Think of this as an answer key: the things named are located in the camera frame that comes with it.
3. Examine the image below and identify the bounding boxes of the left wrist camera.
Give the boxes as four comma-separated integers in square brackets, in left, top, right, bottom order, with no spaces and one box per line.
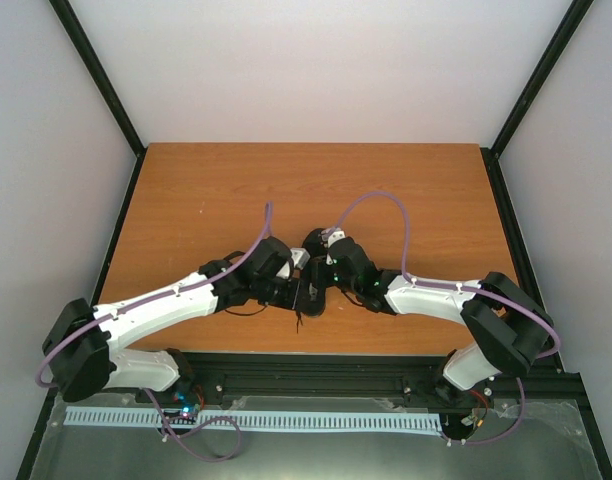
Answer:
[276,248,310,279]

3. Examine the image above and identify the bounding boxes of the right black frame post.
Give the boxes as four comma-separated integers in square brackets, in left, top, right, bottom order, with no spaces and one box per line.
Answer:
[489,0,596,156]

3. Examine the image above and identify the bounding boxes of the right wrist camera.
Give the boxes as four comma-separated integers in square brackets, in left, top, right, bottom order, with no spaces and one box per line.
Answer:
[320,227,346,250]

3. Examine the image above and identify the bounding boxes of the right small circuit board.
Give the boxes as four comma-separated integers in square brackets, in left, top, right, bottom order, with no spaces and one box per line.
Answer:
[461,408,488,430]

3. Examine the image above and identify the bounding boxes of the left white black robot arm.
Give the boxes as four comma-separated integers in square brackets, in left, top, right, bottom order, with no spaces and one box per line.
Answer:
[42,237,310,403]

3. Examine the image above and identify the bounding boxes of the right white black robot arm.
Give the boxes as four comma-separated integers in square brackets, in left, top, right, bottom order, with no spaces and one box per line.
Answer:
[303,230,559,404]

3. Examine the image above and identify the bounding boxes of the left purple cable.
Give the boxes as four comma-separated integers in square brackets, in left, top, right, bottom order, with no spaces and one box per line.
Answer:
[34,200,275,461]

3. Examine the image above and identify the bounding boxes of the black frame post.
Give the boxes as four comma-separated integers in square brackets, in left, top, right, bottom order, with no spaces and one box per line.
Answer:
[489,0,596,156]
[48,0,147,157]

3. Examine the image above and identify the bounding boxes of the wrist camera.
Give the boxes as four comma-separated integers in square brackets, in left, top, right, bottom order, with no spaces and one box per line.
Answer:
[276,248,310,279]
[320,227,346,250]

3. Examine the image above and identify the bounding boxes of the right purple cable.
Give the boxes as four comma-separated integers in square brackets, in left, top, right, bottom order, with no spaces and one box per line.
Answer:
[330,192,562,447]

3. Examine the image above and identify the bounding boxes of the black shoelace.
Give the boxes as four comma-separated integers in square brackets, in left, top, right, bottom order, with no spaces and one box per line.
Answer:
[224,304,303,334]

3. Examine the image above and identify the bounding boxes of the left black frame post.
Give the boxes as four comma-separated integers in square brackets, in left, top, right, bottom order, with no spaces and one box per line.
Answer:
[48,0,147,157]

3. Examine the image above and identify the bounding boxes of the left green-lit circuit board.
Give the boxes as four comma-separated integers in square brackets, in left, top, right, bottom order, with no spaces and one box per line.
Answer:
[163,405,200,428]

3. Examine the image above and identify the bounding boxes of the purple cable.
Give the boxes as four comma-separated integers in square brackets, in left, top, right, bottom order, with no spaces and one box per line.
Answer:
[34,200,275,461]
[330,192,562,447]

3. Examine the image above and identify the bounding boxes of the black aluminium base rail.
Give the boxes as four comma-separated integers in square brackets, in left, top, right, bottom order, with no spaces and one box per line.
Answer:
[50,349,585,406]

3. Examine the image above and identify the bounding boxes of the black canvas shoe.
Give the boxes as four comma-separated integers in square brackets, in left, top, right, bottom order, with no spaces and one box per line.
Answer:
[298,228,327,317]

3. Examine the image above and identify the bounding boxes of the light blue slotted cable duct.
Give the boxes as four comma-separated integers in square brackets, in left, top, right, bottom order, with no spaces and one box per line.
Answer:
[63,406,442,436]

